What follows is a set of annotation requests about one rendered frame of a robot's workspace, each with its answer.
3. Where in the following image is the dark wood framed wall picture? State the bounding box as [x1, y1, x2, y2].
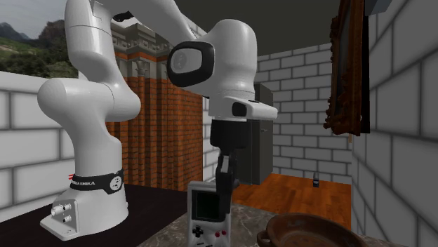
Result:
[322, 0, 371, 137]

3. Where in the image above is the black robot stand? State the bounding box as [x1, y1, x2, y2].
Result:
[0, 184, 190, 247]

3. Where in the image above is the brown bowl with handle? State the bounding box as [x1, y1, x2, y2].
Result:
[256, 212, 369, 247]

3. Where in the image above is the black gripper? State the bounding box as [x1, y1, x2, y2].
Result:
[209, 118, 253, 224]

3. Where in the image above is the dark grey tall cabinet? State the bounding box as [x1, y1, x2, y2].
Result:
[235, 83, 274, 186]

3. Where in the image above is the grey handheld game console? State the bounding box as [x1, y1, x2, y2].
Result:
[186, 180, 232, 247]

